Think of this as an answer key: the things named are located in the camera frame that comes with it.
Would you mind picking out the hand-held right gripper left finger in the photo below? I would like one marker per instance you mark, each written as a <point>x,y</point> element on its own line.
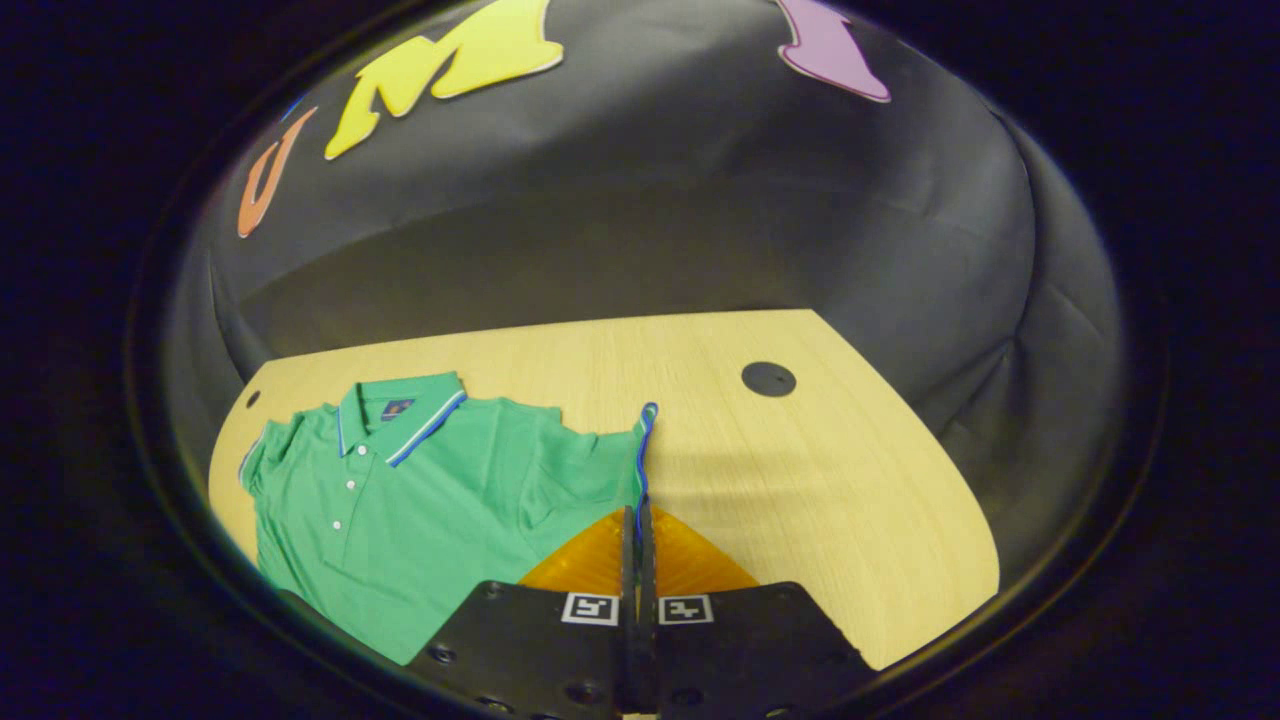
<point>520,650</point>

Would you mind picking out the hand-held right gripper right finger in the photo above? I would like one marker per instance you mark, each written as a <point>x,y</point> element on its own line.
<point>760,650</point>

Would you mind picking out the black backdrop cloth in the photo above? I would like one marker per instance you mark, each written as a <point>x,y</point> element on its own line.
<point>700,200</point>

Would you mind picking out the green T-shirt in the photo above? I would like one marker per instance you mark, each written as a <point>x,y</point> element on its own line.
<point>430,520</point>

